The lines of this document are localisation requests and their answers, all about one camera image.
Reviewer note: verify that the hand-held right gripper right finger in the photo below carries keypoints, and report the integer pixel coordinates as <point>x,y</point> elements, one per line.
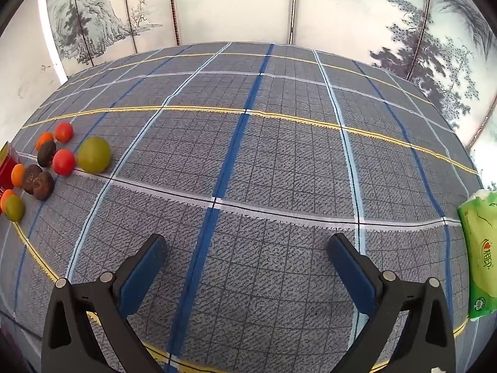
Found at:
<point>351,276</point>

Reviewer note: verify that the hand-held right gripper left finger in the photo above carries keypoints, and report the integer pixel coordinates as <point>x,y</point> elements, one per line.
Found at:
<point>141,276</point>

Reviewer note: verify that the large green round fruit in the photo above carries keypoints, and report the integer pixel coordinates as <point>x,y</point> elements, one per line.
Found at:
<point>94,154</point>

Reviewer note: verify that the dark brown wrinkled fruit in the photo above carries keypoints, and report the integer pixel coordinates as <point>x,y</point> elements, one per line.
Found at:
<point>46,154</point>
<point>29,176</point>
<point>44,186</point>

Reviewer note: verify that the red tomato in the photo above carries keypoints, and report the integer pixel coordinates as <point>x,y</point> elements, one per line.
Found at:
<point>63,162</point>
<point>64,132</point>

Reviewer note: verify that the small green round fruit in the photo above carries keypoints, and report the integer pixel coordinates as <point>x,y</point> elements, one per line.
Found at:
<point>14,208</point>

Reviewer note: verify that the orange tangerine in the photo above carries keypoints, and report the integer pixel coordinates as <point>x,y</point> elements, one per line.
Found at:
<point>5,198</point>
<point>44,139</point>
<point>17,175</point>

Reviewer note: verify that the red tin box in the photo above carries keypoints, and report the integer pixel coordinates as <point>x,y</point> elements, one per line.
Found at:
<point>7,169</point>

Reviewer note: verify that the green tissue pack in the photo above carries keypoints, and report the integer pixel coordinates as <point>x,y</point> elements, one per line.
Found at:
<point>479,248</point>

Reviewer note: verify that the grey plaid tablecloth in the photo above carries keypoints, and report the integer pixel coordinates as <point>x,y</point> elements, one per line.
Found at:
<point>271,163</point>

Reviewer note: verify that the landscape painted folding screen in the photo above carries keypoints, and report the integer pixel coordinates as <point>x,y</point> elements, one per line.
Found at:
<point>233,4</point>

